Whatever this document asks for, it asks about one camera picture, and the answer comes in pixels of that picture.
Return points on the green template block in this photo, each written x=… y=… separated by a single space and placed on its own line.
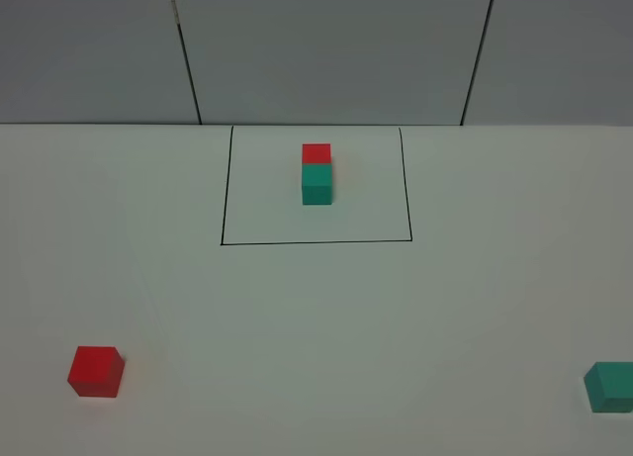
x=317 y=184

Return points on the white template sheet black outline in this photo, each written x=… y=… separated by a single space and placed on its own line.
x=264 y=193

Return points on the red template block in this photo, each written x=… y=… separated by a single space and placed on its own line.
x=316 y=153

